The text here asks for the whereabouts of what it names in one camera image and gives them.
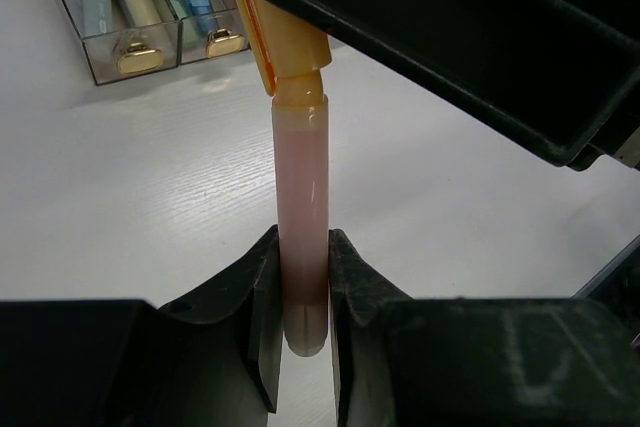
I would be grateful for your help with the clear bin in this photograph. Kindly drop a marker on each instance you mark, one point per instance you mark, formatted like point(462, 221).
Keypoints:
point(208, 36)
point(130, 52)

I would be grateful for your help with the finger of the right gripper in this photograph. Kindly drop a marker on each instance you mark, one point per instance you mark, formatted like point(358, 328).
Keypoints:
point(558, 77)

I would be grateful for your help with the orange-yellow pen cap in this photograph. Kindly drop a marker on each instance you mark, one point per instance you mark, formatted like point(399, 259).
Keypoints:
point(284, 45)

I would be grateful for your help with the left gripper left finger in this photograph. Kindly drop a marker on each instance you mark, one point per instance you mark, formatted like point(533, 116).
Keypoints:
point(208, 358)

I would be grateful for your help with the orange highlighter pen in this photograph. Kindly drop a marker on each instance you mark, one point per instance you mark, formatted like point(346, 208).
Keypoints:
point(300, 132)

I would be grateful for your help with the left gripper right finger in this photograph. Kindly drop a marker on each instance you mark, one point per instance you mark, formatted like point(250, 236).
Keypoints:
point(400, 361)

